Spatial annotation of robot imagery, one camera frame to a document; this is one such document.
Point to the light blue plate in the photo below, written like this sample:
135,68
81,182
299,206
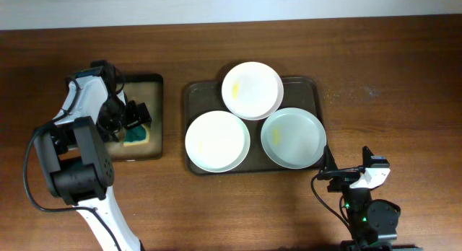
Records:
293,138

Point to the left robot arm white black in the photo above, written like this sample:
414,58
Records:
75,162

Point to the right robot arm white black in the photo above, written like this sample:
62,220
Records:
371,223

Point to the pinkish white plate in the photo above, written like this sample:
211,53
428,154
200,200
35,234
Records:
252,90

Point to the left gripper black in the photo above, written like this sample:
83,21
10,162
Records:
139,117

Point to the green yellow sponge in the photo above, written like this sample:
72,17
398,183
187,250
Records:
136,136

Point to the cream white plate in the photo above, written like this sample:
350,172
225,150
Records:
217,141

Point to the small black water tray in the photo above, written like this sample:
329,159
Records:
147,88

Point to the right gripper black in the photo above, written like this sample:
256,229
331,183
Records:
343,179

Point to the large brown serving tray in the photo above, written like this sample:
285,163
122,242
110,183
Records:
299,91

